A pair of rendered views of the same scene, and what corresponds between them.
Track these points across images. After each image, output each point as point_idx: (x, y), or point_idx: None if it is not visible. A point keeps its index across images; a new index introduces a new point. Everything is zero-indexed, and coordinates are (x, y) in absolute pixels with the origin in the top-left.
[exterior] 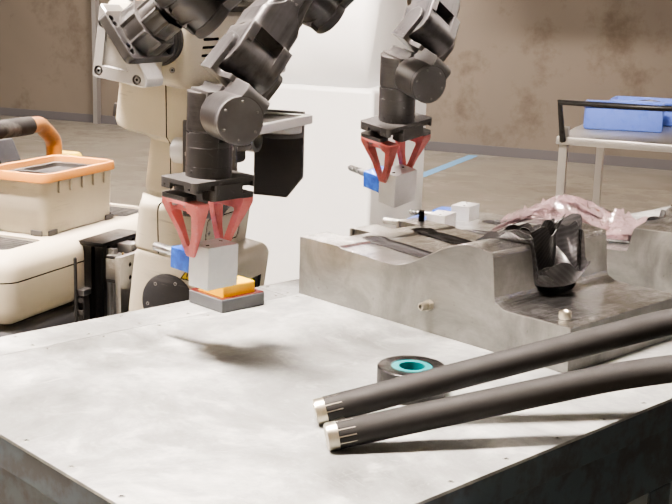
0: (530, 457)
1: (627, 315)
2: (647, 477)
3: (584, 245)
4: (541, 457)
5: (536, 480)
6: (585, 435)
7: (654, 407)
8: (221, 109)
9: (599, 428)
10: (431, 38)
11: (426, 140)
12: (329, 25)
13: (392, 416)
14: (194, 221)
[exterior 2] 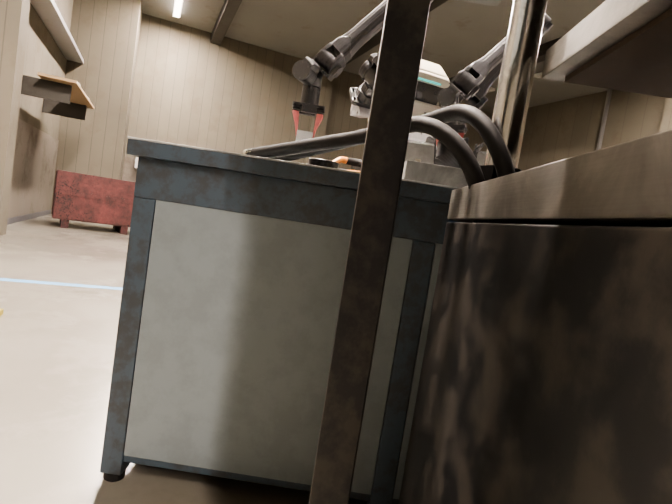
0: (298, 163)
1: (458, 170)
2: (411, 229)
3: (476, 155)
4: (307, 167)
5: (302, 177)
6: (342, 170)
7: (404, 180)
8: (294, 64)
9: (354, 171)
10: (462, 83)
11: (461, 135)
12: None
13: (264, 146)
14: (293, 117)
